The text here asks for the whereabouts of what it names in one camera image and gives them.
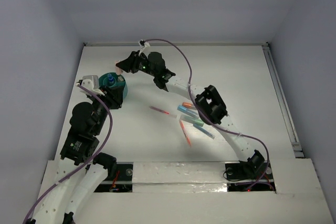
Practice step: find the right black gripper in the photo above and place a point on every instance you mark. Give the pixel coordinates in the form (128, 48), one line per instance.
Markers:
(130, 63)

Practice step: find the metal side rail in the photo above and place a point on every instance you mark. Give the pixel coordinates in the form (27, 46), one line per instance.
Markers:
(290, 127)

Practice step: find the pink gel pen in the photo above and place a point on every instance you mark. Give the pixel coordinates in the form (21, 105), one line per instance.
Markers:
(163, 112)

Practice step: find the orange red pen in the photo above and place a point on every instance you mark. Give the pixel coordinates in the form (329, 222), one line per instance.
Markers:
(185, 133)

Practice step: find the blue cap spray bottle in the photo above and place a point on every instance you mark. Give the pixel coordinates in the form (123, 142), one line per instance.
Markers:
(110, 79)

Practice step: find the white foil front panel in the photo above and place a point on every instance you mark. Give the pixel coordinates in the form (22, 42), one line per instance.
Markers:
(178, 177)

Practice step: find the green round pen holder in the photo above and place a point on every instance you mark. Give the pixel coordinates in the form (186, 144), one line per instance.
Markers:
(103, 83)

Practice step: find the blue gel pen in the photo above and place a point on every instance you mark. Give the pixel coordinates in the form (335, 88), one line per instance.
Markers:
(204, 131)

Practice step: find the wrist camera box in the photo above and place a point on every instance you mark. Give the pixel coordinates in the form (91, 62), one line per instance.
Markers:
(143, 46)
(91, 83)

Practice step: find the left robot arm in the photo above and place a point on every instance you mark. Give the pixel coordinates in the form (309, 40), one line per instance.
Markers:
(82, 165)

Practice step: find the orange highlighter marker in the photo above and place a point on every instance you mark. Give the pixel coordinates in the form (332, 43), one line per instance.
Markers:
(188, 105)

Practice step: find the pink pencil sharpener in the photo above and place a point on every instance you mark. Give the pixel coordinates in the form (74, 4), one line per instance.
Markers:
(118, 70)

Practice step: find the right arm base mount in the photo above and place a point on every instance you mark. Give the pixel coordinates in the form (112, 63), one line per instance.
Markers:
(239, 181)

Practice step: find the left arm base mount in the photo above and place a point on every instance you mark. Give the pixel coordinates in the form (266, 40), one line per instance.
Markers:
(121, 182)

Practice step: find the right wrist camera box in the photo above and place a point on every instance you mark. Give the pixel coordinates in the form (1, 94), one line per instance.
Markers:
(143, 46)

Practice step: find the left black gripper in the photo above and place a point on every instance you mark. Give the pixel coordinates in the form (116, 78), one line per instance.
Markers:
(113, 94)

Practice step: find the green highlighter marker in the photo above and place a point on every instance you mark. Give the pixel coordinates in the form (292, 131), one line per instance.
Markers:
(192, 120)

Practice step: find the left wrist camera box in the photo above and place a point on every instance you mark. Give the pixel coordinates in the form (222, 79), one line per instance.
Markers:
(91, 83)

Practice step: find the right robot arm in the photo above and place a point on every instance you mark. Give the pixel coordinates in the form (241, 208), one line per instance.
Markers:
(211, 108)

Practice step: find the blue highlighter marker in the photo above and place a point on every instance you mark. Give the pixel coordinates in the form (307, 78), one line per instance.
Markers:
(187, 111)

